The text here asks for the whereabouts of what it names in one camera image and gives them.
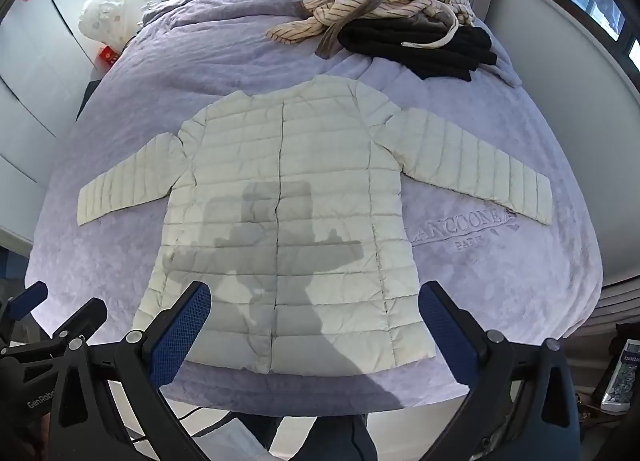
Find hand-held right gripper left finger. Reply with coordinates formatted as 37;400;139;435
47;281;213;461

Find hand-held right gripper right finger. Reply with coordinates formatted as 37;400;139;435
418;281;584;461

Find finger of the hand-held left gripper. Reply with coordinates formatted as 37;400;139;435
44;298;109;348
0;280;50;338

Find white puffer jacket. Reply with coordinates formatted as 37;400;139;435
76;75;553;376

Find person's legs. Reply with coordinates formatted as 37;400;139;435
234;411;382;461

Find printed magazine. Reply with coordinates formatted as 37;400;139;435
600;338;639;412

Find white wardrobe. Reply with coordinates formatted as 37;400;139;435
0;0;101;242

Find purple fleece blanket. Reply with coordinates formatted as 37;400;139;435
25;0;604;417

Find white patterned plastic bag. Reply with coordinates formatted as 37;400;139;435
78;0;127;50

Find black garment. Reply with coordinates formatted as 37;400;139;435
339;20;499;82

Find cream striped robe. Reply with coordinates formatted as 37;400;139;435
266;0;477;60

